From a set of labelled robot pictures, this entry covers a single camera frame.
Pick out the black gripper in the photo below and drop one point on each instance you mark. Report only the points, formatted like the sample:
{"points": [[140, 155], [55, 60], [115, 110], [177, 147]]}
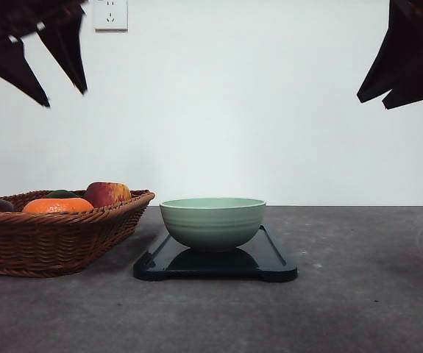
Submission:
{"points": [[59, 23]]}

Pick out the green ceramic bowl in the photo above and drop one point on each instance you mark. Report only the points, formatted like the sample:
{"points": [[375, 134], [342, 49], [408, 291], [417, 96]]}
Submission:
{"points": [[212, 223]]}

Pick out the brown wicker basket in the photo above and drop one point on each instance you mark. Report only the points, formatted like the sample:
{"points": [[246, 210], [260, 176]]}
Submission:
{"points": [[48, 233]]}

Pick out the dark green fruit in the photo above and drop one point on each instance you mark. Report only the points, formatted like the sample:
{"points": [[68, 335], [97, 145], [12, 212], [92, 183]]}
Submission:
{"points": [[61, 194]]}

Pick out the orange tangerine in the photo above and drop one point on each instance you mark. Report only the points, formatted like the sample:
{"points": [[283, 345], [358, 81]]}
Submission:
{"points": [[57, 205]]}

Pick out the red yellow apple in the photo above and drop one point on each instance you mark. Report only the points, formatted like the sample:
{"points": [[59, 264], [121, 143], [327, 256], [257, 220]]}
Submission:
{"points": [[107, 193]]}

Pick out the dark blue rectangular tray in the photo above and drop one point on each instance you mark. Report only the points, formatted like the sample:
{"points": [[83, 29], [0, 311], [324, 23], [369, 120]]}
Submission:
{"points": [[257, 257]]}

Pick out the white wall socket left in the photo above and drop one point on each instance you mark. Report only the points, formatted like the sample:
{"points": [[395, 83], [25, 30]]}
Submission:
{"points": [[110, 17]]}

